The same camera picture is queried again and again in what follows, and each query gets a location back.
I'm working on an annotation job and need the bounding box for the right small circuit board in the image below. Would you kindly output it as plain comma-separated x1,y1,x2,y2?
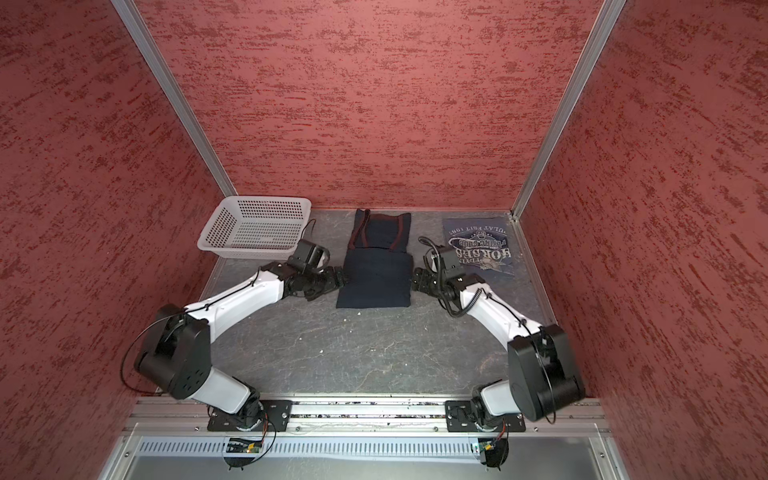
477,440,500,455

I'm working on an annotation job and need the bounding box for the dark navy maroon-trimmed tank top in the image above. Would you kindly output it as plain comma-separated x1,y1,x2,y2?
336,209,414,309

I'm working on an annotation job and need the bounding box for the aluminium corner post right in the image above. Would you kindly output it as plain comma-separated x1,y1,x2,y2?
511,0,626,223

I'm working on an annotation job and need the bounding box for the left small circuit board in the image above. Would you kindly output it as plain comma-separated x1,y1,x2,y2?
226,438,263,455

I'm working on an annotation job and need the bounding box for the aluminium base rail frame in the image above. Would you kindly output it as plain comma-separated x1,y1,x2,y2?
100,395,629,479

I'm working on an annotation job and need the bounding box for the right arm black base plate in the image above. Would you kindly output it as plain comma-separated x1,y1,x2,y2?
444,398,526,434

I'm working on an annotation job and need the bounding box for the aluminium corner post left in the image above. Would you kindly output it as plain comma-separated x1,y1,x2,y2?
111,0,237,197

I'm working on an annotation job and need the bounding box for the white perforated cable duct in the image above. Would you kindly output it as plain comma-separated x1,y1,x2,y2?
135,436,480,462

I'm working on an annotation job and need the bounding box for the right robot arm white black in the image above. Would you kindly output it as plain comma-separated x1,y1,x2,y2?
412,236,587,430

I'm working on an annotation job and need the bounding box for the white plastic laundry basket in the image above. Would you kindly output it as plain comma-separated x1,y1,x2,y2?
197,196,312,260

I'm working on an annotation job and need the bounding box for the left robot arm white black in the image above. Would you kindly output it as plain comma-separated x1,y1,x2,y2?
134,240,346,431

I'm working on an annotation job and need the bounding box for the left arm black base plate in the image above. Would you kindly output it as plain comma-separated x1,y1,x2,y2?
207,400,294,435

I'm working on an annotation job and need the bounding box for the aluminium corner post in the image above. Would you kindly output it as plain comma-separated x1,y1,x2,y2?
511,0,626,223
111,0,237,197

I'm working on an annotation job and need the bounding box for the small circuit board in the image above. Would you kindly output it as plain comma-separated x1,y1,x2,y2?
226,438,263,455
477,440,500,455

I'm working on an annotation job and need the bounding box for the grey-blue tank top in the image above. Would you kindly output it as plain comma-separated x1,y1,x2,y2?
443,217,515,275

